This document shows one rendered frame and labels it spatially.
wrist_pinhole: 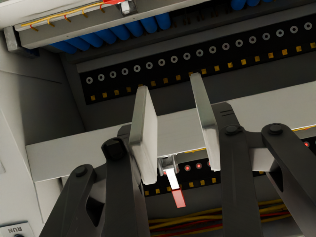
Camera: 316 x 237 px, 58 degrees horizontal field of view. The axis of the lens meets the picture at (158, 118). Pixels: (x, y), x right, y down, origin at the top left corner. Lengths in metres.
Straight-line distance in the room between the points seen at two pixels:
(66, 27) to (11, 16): 0.06
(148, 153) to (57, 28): 0.24
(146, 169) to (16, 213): 0.28
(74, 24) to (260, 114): 0.23
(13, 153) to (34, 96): 0.09
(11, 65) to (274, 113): 0.31
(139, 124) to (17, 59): 0.27
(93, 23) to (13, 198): 0.23
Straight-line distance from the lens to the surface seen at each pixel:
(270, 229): 0.53
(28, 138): 0.38
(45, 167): 0.36
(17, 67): 0.40
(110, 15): 0.34
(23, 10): 0.35
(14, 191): 0.39
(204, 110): 0.15
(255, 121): 0.32
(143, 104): 0.18
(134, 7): 0.32
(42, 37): 0.37
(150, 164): 0.15
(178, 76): 0.46
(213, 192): 0.58
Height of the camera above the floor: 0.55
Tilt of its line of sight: 17 degrees up
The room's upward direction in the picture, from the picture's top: 165 degrees clockwise
